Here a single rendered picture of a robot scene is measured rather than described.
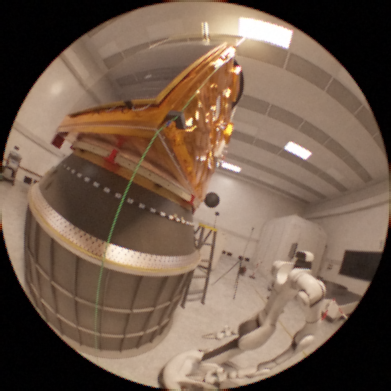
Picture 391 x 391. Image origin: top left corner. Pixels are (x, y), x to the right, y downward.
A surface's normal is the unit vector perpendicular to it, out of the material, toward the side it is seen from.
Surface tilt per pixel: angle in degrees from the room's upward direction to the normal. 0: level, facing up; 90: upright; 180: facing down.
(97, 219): 62
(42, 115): 90
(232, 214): 90
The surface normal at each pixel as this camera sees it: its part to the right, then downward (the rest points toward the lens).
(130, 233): 0.68, -0.36
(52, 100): 0.93, 0.33
